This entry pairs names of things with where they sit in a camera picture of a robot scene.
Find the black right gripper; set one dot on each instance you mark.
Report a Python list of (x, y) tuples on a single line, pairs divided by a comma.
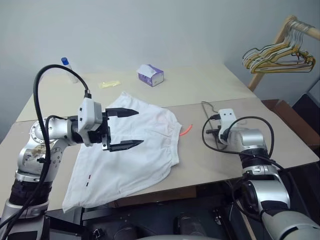
[(212, 131)]

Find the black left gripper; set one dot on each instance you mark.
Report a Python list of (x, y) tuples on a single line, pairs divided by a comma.
[(106, 133)]

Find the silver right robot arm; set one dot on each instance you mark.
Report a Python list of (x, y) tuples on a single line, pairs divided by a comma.
[(250, 140)]

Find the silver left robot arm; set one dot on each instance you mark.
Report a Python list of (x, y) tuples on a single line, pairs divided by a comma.
[(57, 130)]

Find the white shorts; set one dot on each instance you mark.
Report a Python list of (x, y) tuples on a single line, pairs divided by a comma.
[(135, 150)]

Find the orange hanger piece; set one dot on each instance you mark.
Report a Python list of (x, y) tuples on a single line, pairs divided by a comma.
[(187, 130)]

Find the yellow plastic packet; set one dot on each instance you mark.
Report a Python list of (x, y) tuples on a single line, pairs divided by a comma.
[(110, 84)]

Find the purple tissue box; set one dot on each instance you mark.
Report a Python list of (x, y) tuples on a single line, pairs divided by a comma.
[(152, 75)]

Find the wooden clothes rack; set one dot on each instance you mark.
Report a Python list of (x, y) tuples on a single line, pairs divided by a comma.
[(257, 76)]

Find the clear bottle with blue cap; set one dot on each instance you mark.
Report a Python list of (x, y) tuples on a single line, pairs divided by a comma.
[(71, 71)]

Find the dark rounded shape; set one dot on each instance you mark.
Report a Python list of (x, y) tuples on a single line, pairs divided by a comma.
[(191, 225), (128, 232)]

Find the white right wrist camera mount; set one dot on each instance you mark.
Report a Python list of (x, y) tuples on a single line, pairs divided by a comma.
[(226, 120)]

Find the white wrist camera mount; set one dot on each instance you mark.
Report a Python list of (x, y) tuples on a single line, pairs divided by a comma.
[(226, 120), (88, 115)]

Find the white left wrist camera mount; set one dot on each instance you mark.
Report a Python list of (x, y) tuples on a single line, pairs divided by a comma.
[(88, 115)]

